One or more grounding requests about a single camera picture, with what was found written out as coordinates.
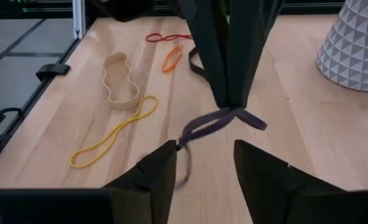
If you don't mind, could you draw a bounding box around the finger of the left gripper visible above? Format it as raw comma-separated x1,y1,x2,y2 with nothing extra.
180,0,233,108
227,0,284,108

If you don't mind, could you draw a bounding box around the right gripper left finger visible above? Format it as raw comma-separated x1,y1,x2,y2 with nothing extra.
102,139,178,224

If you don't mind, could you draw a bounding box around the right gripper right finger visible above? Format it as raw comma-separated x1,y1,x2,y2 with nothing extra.
233,139,343,224

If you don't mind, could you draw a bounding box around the large black rubber band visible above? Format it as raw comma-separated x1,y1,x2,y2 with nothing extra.
188,46,210,82

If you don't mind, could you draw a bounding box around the orange rubber band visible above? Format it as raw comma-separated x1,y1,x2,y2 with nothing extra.
161,45,184,75

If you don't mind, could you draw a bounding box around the dark brown rubber band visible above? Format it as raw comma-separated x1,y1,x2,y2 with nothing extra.
175,106,269,189

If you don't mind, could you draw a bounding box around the thin yellow rubber band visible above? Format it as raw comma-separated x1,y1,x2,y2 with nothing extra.
68,95,159,170

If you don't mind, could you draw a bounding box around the wide tan rubber band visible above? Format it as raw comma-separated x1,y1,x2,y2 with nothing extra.
101,52,140,111

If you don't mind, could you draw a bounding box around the thin red rubber band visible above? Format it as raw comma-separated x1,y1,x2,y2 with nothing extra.
145,32,193,44

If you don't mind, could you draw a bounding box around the succulent in triangle-patterned pot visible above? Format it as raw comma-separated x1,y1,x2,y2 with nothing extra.
316,0,368,93

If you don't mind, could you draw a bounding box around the black table clamp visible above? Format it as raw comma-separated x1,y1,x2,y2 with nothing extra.
35,63,71,82

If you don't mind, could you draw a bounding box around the silver aluminium post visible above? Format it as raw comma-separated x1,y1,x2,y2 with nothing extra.
73,0,86,40

